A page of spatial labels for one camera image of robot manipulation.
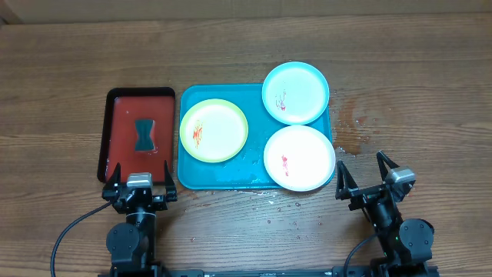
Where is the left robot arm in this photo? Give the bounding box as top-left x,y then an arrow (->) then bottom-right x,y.
101,163 -> 178,277

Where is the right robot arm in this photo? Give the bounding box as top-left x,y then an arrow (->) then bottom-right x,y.
332,151 -> 439,276

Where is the yellow-green plate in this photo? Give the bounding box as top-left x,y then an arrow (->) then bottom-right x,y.
179,98 -> 249,163

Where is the white plate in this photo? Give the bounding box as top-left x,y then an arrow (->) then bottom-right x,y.
263,125 -> 336,192

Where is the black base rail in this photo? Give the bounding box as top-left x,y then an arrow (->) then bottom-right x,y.
98,265 -> 440,277

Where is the black red-lined tray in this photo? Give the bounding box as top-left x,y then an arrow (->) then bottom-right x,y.
97,87 -> 175,185

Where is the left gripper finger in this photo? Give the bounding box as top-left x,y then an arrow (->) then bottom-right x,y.
104,163 -> 121,192
164,161 -> 177,195

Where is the light blue plate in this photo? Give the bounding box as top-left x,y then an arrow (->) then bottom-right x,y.
261,62 -> 330,125

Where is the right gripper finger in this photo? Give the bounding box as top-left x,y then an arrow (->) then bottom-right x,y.
376,150 -> 399,181
335,161 -> 359,199

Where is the green and orange sponge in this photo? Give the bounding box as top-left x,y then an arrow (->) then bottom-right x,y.
135,118 -> 155,152

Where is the teal plastic tray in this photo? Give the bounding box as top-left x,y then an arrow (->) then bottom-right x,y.
177,83 -> 334,191

